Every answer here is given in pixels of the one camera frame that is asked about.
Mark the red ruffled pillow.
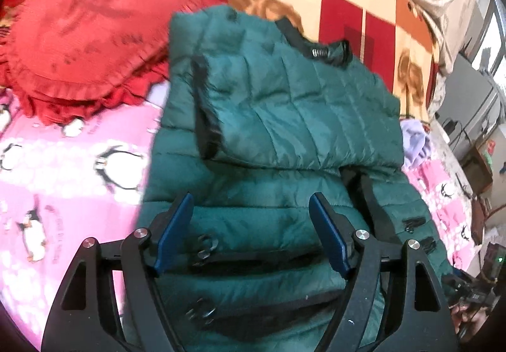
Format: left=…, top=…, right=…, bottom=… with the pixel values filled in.
left=1, top=0, right=226, bottom=125

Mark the lavender fleece garment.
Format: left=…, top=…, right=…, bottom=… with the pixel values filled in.
left=400, top=119, right=431, bottom=170

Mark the pink penguin bedsheet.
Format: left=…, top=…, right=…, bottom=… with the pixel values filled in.
left=1, top=82, right=169, bottom=346

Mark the green puffer jacket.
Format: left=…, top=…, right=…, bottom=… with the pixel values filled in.
left=137, top=6, right=452, bottom=351

